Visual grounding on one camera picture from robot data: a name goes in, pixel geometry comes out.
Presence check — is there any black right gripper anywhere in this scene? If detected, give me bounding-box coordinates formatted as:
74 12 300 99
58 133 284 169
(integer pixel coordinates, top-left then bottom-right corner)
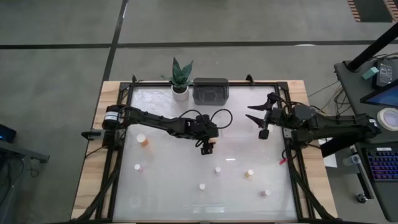
244 92 295 140

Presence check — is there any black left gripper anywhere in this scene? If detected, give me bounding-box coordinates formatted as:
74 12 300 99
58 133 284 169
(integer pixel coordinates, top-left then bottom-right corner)
186 114 220 156

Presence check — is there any large orange medicine bottle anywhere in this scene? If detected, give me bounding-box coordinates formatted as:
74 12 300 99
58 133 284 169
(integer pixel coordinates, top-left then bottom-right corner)
136 133 150 149

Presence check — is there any grey plastic bin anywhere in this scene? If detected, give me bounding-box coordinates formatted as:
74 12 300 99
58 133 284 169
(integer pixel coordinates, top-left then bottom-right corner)
192 77 230 106

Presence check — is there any snake plant in white pot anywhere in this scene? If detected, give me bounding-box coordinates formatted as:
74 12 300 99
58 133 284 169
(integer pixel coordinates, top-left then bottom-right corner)
160 57 194 102

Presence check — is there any white paper sheet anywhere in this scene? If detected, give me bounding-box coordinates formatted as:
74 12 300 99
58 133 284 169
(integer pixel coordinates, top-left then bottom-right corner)
317 133 338 169

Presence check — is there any dark grey side desk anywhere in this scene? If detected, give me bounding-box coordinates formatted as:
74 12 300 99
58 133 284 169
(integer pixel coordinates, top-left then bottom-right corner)
334 58 398 223

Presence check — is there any clear plastic water bottle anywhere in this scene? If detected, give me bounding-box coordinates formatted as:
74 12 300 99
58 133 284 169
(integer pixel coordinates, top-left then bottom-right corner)
342 154 362 166

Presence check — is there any black clamp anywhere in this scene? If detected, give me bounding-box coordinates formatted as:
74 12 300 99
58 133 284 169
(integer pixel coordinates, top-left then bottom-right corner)
81 129 103 141

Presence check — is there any small teal box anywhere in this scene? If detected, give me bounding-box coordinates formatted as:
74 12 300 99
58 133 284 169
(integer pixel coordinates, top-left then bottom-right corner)
361 66 379 80

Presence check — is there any white tape roll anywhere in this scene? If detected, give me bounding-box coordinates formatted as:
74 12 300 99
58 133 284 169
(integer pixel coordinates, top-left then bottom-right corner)
376 107 398 131

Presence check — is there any monitor with blue screen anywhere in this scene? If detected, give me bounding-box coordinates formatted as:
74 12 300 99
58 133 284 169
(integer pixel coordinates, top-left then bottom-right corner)
359 79 398 109

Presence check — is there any black slanted pole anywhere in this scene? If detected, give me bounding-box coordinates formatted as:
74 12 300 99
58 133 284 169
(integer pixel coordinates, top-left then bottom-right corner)
346 22 398 72

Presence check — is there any black flat device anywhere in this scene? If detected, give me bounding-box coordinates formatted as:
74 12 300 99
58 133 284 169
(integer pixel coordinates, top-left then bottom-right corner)
372 58 396 90

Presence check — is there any backlit computer keyboard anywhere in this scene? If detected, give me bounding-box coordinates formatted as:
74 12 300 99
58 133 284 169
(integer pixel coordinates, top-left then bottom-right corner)
366 146 398 183

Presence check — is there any hazard striped floor mat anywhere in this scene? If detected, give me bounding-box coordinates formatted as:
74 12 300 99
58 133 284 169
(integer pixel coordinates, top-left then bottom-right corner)
346 0 398 23

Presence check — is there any black device with blue light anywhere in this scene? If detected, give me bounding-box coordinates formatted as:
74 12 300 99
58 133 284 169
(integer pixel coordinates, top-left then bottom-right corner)
0 123 17 144

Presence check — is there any black looped cable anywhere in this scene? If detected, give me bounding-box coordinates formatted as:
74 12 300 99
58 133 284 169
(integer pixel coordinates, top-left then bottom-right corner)
178 108 233 130

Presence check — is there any black aluminium table frame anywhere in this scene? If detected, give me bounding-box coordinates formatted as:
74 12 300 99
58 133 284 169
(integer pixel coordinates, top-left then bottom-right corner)
71 74 338 224

